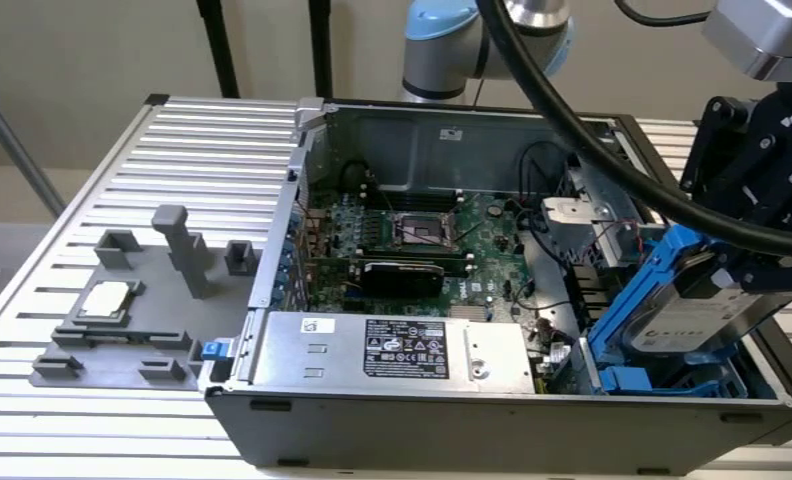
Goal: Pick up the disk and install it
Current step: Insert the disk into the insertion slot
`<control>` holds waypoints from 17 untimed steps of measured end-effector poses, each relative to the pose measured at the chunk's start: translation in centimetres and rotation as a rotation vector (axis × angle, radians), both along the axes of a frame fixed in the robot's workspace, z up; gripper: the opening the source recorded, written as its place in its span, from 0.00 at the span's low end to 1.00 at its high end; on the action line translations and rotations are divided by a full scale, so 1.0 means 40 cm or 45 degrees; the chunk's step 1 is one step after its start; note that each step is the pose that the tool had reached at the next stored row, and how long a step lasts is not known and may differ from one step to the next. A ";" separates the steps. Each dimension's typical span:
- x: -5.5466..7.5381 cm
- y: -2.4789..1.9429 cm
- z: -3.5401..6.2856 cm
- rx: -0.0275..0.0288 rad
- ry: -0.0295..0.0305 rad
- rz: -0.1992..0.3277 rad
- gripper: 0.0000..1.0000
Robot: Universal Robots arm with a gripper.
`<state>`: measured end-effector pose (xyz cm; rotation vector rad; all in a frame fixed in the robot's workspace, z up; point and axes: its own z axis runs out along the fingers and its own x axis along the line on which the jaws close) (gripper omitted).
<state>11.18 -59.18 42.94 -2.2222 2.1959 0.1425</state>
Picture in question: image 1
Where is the disk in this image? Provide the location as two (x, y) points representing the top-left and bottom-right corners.
(586, 223), (782, 397)

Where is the metal disk bay cage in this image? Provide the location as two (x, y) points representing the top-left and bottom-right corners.
(540, 163), (666, 267)

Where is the green motherboard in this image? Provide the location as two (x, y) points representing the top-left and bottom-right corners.
(301, 192), (571, 322)

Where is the black RAM slot bank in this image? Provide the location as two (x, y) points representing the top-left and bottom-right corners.
(354, 246), (472, 262)
(374, 187), (466, 211)

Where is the CPU socket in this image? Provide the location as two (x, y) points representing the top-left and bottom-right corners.
(386, 209), (463, 247)

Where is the black graphics card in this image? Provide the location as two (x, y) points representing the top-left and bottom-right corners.
(348, 257), (471, 302)

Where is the black stand leg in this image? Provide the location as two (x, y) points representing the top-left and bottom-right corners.
(307, 0), (336, 99)
(195, 0), (241, 99)

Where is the silver power supply unit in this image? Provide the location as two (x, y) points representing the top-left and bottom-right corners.
(248, 312), (546, 397)

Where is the open black PC case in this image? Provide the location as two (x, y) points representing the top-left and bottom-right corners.
(203, 97), (792, 470)

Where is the blue case latch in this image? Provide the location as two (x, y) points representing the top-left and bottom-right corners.
(203, 338), (233, 363)

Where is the grey parts rack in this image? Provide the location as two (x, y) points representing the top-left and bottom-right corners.
(28, 203), (264, 392)

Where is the CPU chip with silver lid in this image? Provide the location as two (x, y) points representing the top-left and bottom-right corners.
(77, 279), (139, 317)

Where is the grey metal pole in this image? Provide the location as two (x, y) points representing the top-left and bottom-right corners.
(0, 64), (68, 220)

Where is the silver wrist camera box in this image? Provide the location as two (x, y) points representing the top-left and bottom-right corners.
(700, 0), (792, 84)

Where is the red wire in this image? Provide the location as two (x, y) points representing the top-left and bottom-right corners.
(594, 218), (646, 252)

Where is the thick black robot hose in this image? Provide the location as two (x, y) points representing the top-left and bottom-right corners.
(474, 0), (792, 254)

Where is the thin black camera cable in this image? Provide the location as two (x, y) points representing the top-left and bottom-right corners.
(612, 0), (715, 27)

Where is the long black wire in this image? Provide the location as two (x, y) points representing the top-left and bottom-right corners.
(518, 140), (574, 237)

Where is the short black wire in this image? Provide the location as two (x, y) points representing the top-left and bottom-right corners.
(511, 279), (566, 314)

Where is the blue disk bay rail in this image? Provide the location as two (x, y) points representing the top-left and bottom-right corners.
(598, 363), (750, 400)

